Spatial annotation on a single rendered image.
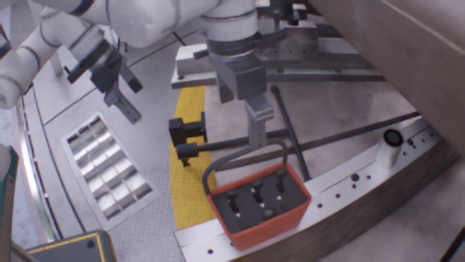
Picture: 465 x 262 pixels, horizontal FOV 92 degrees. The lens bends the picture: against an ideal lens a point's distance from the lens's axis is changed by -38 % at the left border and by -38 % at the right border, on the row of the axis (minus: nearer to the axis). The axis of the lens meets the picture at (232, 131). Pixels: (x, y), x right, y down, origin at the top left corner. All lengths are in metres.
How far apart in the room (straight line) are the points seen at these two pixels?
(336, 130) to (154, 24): 1.32
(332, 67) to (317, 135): 0.52
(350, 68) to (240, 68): 1.49
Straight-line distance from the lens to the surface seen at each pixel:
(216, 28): 0.47
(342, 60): 1.89
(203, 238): 0.81
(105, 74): 0.65
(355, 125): 1.62
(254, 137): 0.55
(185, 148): 1.47
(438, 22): 0.87
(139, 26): 0.35
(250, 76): 0.49
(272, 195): 0.73
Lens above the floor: 1.40
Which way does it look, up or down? 44 degrees down
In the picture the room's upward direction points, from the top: 8 degrees counter-clockwise
